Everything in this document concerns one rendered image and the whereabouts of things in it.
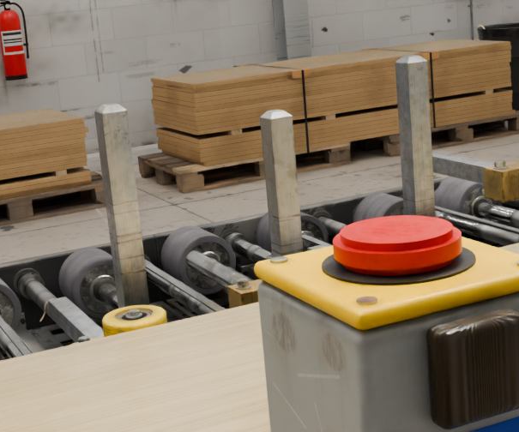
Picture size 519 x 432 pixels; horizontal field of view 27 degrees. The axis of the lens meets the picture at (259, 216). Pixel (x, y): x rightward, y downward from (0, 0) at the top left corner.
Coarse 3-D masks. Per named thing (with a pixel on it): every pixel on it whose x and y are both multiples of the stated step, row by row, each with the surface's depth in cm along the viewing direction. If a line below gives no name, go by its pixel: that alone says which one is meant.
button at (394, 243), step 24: (408, 216) 35; (336, 240) 34; (360, 240) 33; (384, 240) 32; (408, 240) 32; (432, 240) 32; (456, 240) 33; (360, 264) 32; (384, 264) 32; (408, 264) 32; (432, 264) 32
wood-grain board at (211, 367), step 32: (192, 320) 132; (224, 320) 131; (256, 320) 130; (64, 352) 125; (96, 352) 124; (128, 352) 123; (160, 352) 122; (192, 352) 121; (224, 352) 120; (256, 352) 119; (0, 384) 116; (32, 384) 115; (64, 384) 115; (96, 384) 114; (128, 384) 113; (160, 384) 112; (192, 384) 111; (224, 384) 111; (256, 384) 110; (0, 416) 108; (32, 416) 107; (64, 416) 106; (96, 416) 106; (128, 416) 105; (160, 416) 104; (192, 416) 103; (224, 416) 103; (256, 416) 102
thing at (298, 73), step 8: (376, 48) 789; (424, 56) 718; (432, 56) 721; (248, 64) 749; (296, 72) 679; (304, 72) 681; (304, 80) 682; (432, 80) 724; (304, 88) 683; (432, 88) 725; (304, 96) 684; (432, 96) 726; (304, 104) 685; (432, 104) 727
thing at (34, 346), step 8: (504, 224) 233; (464, 232) 230; (488, 240) 223; (248, 272) 211; (224, 288) 199; (224, 296) 198; (24, 320) 193; (24, 328) 186; (24, 336) 182; (32, 336) 182; (32, 344) 178
